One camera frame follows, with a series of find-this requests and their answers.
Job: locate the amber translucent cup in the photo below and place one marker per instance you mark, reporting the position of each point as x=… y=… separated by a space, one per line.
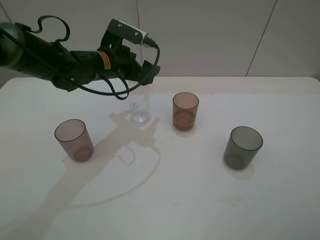
x=184 y=111

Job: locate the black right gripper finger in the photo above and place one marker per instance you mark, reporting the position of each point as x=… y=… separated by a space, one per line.
x=144 y=79

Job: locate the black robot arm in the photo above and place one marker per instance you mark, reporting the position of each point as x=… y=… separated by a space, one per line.
x=22 y=51

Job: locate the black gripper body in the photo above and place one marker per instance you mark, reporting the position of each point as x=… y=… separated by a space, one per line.
x=117 y=60

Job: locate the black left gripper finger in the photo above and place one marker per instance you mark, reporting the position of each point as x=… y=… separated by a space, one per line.
x=150 y=69

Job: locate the clear plastic water bottle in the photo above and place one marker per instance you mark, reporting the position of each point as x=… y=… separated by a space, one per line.
x=139 y=102

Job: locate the grey translucent cup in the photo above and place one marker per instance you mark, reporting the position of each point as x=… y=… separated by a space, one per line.
x=243 y=144

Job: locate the pink translucent cup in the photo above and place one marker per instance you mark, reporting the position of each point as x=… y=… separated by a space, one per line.
x=74 y=138

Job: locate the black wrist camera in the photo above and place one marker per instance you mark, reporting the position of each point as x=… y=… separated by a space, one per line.
x=119 y=30

